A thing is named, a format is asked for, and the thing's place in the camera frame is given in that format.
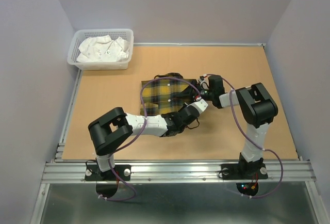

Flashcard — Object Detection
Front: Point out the yellow plaid long sleeve shirt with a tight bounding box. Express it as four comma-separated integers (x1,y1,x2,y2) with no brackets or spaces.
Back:
140,72,201,116

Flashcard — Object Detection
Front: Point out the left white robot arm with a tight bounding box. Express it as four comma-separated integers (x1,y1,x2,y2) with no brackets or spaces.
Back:
88,100,208,181

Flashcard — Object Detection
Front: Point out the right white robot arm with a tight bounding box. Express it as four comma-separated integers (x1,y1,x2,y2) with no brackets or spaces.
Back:
197,74,278,180

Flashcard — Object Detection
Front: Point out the white long sleeve shirt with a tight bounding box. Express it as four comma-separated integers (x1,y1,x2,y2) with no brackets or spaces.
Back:
77,35,130,63

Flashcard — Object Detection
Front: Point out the white perforated plastic basket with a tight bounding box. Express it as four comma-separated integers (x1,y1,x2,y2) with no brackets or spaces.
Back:
67,28,134,70

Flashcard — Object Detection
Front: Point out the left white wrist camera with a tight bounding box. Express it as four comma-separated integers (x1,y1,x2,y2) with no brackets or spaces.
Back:
190,97,208,114

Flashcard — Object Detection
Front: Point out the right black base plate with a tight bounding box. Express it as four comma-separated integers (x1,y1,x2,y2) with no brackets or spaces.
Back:
220,164,268,181

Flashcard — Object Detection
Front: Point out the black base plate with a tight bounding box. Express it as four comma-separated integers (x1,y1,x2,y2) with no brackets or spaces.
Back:
220,164,268,181
84,164,131,182

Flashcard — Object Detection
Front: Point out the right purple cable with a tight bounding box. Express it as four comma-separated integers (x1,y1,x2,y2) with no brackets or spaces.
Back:
200,73,284,199

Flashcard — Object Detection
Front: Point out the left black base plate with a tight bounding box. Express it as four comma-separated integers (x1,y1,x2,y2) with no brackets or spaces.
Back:
84,164,131,182

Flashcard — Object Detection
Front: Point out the aluminium mounting rail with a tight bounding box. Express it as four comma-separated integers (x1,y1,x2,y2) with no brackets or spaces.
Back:
41,161,316,184

